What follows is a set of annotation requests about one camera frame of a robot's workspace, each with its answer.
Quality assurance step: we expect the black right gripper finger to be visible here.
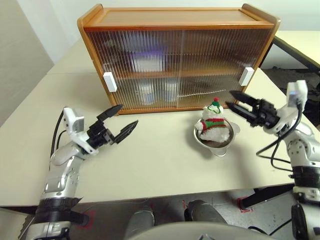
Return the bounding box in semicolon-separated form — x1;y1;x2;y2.
229;90;261;106
224;101;257;124

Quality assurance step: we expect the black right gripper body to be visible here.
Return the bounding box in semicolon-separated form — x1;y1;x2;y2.
249;98;280;129

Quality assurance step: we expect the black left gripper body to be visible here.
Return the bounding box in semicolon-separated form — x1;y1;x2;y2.
85;118;117;149

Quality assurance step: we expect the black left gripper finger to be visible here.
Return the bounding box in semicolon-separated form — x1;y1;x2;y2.
96;104;124;125
110;119;139;146

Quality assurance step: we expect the white bottle blue print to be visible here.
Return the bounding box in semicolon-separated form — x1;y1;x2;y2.
138;83;157;106

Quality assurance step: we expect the white bottle cream label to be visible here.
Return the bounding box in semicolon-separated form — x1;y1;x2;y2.
163;82;180;103

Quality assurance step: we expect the purple tissue pack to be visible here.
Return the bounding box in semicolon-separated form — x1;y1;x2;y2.
129;47;166;74

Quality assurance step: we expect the ribbed glass sliding door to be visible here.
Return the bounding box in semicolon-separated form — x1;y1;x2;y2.
86;29;185;111
176;28;273;110

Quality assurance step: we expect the white plush toy striped sweater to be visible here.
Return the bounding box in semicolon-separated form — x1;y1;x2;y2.
194;96;232;144

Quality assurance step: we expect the wooden cabinet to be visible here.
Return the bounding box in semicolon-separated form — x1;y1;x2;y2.
76;3;281;116

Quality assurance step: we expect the metal bowl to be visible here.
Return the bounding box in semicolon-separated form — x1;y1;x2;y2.
193;117;242;158

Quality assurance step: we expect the black table leg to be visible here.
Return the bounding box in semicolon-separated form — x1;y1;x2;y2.
240;183;296;209

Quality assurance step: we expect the grey rounded shape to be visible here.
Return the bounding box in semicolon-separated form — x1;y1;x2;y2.
123;209;156;240

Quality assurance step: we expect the white door handle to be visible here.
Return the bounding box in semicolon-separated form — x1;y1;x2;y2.
102;71;118;93
238;66;255;87

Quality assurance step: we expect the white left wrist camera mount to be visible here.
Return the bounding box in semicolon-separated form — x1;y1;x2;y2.
62;107;98;155

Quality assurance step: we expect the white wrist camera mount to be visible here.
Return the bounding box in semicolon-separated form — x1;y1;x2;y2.
62;107;98;155
271;79;309;137

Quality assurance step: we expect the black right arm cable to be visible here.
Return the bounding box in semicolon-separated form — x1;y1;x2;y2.
256;103;305;172

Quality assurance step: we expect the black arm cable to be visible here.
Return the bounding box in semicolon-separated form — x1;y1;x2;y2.
49;109;68;161
256;103;305;172

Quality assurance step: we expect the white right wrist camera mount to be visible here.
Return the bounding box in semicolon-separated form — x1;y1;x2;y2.
271;79;309;137

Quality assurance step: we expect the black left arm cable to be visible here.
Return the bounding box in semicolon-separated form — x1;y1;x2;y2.
49;109;68;161

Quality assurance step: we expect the cream table black frame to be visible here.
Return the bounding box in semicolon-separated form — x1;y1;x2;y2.
259;29;320;76

